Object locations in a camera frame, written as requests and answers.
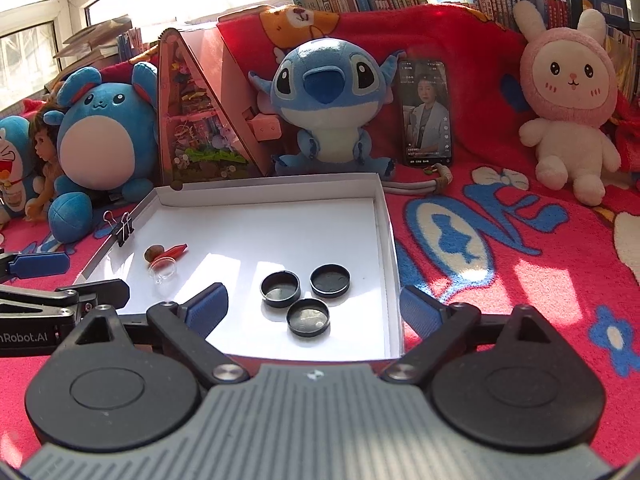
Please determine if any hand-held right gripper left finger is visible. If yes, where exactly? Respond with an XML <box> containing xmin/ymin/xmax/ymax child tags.
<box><xmin>75</xmin><ymin>282</ymin><xmax>251</xmax><ymax>386</ymax></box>

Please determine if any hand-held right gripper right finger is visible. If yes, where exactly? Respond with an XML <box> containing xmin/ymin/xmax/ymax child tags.
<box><xmin>381</xmin><ymin>285</ymin><xmax>563</xmax><ymax>386</ymax></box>

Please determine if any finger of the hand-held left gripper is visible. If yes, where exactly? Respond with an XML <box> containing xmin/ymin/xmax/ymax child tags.
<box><xmin>56</xmin><ymin>279</ymin><xmax>131</xmax><ymax>313</ymax></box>
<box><xmin>0</xmin><ymin>251</ymin><xmax>71</xmax><ymax>285</ymax></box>

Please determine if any black round cap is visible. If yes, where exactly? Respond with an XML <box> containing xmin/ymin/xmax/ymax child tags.
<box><xmin>287</xmin><ymin>298</ymin><xmax>331</xmax><ymax>337</ymax></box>
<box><xmin>310</xmin><ymin>264</ymin><xmax>351</xmax><ymax>298</ymax></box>
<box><xmin>260</xmin><ymin>270</ymin><xmax>301</xmax><ymax>308</ymax></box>

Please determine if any white cardboard box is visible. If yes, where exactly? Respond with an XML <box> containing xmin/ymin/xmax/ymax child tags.
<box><xmin>75</xmin><ymin>172</ymin><xmax>406</xmax><ymax>361</ymax></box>

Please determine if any small black binder clip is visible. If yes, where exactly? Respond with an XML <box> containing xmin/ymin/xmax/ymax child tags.
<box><xmin>103</xmin><ymin>211</ymin><xmax>136</xmax><ymax>248</ymax></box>

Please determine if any blue robot cat plush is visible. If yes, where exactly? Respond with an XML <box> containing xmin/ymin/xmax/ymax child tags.
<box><xmin>0</xmin><ymin>115</ymin><xmax>40</xmax><ymax>227</ymax></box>

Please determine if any brown-haired doll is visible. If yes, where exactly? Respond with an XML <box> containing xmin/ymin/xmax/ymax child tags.
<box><xmin>27</xmin><ymin>105</ymin><xmax>69</xmax><ymax>222</ymax></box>

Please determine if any round blue plush toy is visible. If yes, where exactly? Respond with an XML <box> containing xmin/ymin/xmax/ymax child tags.
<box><xmin>42</xmin><ymin>61</ymin><xmax>162</xmax><ymax>244</ymax></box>

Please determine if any pink triangular miniature house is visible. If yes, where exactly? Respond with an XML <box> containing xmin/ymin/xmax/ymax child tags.
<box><xmin>157</xmin><ymin>27</ymin><xmax>288</xmax><ymax>187</ymax></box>

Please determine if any small pink box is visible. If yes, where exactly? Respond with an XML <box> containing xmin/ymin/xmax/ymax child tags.
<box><xmin>248</xmin><ymin>114</ymin><xmax>282</xmax><ymax>144</ymax></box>

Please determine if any black smartphone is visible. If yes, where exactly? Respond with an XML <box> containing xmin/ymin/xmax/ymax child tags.
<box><xmin>397</xmin><ymin>59</ymin><xmax>454</xmax><ymax>168</ymax></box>

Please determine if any blue alien plush toy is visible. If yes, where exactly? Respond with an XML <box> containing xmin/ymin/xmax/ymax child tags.
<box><xmin>248</xmin><ymin>37</ymin><xmax>407</xmax><ymax>182</ymax></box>

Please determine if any stack of books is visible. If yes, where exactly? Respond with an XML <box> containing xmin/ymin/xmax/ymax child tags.
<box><xmin>50</xmin><ymin>16</ymin><xmax>147</xmax><ymax>72</ymax></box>

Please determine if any pink bunny plush toy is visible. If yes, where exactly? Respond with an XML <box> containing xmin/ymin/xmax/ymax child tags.
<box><xmin>512</xmin><ymin>0</ymin><xmax>624</xmax><ymax>207</ymax></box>

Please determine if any row of books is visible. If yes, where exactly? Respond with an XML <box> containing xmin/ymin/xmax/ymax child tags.
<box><xmin>283</xmin><ymin>0</ymin><xmax>640</xmax><ymax>111</ymax></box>

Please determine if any grey phone lanyard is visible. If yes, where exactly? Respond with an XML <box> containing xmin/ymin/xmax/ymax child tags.
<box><xmin>382</xmin><ymin>162</ymin><xmax>454</xmax><ymax>197</ymax></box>

